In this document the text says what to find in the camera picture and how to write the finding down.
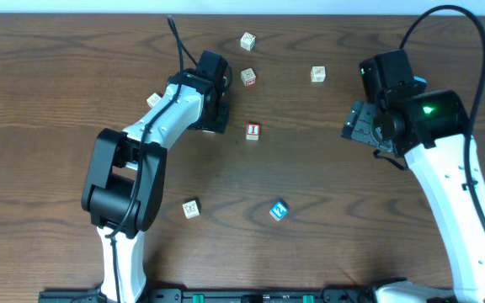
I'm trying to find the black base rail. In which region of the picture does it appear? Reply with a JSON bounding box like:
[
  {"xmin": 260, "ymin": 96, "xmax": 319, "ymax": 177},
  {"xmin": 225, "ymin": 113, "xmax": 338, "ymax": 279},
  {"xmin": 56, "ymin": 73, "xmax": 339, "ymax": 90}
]
[{"xmin": 38, "ymin": 277, "xmax": 408, "ymax": 303}]

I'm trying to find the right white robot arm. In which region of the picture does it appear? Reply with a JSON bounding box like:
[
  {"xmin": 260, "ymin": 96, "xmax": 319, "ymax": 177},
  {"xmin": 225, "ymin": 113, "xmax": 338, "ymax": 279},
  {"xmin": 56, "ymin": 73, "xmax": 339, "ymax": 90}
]
[{"xmin": 342, "ymin": 91, "xmax": 485, "ymax": 302}]

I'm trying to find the wooden block with blue side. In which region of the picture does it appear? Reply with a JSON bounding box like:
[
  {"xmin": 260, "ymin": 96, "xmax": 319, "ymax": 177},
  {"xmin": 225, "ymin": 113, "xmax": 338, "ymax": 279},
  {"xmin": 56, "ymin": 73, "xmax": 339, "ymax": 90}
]
[{"xmin": 147, "ymin": 93, "xmax": 163, "ymax": 109}]

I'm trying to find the blue number 2 block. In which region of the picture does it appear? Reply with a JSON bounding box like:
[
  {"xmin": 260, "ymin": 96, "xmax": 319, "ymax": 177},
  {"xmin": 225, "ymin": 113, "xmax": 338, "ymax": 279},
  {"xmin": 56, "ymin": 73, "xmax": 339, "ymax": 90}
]
[{"xmin": 269, "ymin": 200, "xmax": 289, "ymax": 221}]

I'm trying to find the wooden block with red side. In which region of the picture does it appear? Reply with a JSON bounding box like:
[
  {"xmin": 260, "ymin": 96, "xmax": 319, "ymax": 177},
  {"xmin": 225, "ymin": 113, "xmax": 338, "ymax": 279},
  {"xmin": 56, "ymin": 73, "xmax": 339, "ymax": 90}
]
[{"xmin": 241, "ymin": 68, "xmax": 257, "ymax": 87}]

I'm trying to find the right plain wooden block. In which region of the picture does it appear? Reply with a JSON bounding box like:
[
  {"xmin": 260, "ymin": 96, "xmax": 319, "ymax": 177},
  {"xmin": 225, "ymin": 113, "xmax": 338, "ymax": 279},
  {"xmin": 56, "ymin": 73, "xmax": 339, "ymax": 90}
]
[{"xmin": 311, "ymin": 66, "xmax": 326, "ymax": 82}]

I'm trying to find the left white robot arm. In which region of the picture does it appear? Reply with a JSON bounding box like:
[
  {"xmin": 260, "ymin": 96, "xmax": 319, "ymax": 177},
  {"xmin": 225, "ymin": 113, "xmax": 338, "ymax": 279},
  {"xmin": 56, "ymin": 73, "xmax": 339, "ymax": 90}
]
[{"xmin": 81, "ymin": 70, "xmax": 227, "ymax": 302}]

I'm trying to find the plain wooden block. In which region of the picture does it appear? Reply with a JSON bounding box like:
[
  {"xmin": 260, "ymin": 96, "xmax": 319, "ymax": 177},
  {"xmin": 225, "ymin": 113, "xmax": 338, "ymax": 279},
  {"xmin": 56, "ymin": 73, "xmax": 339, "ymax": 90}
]
[
  {"xmin": 311, "ymin": 66, "xmax": 326, "ymax": 82},
  {"xmin": 240, "ymin": 32, "xmax": 256, "ymax": 51}
]

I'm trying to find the red letter I block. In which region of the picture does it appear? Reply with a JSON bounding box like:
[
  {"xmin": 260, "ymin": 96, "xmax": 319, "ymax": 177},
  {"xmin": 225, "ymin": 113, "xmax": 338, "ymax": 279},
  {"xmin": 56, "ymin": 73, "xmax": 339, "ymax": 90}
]
[{"xmin": 246, "ymin": 123, "xmax": 261, "ymax": 141}]

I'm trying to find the top plain wooden block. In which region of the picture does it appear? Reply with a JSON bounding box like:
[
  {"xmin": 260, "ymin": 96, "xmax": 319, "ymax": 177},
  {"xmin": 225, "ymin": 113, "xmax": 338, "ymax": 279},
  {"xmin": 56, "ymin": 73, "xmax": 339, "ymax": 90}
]
[{"xmin": 240, "ymin": 32, "xmax": 256, "ymax": 51}]

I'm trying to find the butterfly wooden block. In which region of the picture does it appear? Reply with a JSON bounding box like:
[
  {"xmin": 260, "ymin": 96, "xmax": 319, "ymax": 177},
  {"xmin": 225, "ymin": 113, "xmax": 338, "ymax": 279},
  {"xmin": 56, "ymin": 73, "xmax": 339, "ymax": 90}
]
[{"xmin": 182, "ymin": 200, "xmax": 200, "ymax": 219}]

